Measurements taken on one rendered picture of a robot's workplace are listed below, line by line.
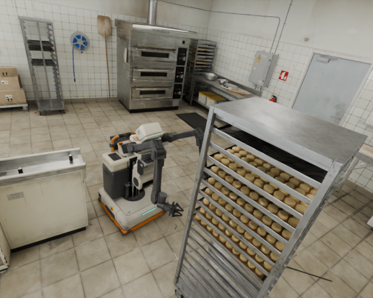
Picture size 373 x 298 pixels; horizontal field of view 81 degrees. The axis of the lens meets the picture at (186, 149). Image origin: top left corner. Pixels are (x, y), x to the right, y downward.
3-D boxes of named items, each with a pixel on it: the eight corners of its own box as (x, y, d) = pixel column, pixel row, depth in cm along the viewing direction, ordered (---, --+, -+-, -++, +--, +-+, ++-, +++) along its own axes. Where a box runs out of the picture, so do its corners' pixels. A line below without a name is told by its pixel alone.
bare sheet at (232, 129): (213, 130, 124) (214, 128, 123) (251, 119, 150) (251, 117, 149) (324, 190, 89) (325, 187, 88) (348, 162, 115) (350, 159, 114)
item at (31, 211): (11, 256, 211) (-19, 183, 167) (13, 229, 235) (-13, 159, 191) (89, 230, 247) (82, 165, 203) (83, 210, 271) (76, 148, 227)
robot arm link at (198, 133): (203, 125, 192) (195, 129, 186) (208, 139, 195) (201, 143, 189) (171, 132, 226) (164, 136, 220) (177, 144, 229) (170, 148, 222)
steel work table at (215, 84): (187, 105, 673) (193, 72, 624) (206, 103, 710) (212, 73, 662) (229, 132, 541) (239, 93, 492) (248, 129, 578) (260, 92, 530)
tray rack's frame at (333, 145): (170, 289, 203) (208, 105, 114) (207, 258, 236) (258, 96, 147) (225, 359, 165) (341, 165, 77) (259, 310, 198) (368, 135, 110)
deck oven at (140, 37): (131, 117, 531) (132, 23, 432) (115, 100, 614) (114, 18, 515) (185, 113, 613) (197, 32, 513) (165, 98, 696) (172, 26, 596)
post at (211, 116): (173, 283, 200) (210, 104, 115) (175, 281, 201) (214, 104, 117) (175, 285, 198) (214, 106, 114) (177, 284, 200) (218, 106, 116)
